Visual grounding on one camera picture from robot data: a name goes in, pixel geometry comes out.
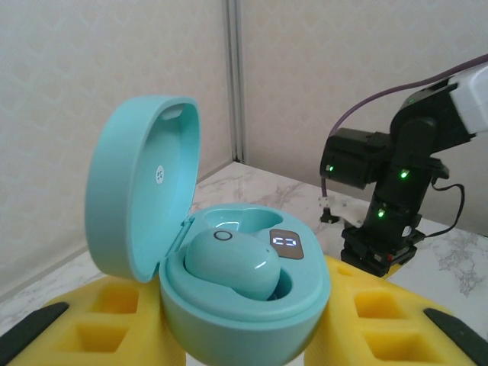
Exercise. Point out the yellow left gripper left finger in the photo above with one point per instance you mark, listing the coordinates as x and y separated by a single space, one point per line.
76 316

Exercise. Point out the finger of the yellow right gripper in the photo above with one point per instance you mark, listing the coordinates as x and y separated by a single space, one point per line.
392 271

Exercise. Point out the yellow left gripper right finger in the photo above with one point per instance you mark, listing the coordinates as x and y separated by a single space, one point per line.
381 328

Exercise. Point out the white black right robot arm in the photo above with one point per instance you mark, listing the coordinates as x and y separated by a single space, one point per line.
472 103

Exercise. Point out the aluminium frame post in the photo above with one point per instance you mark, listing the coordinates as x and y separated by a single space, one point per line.
234 76

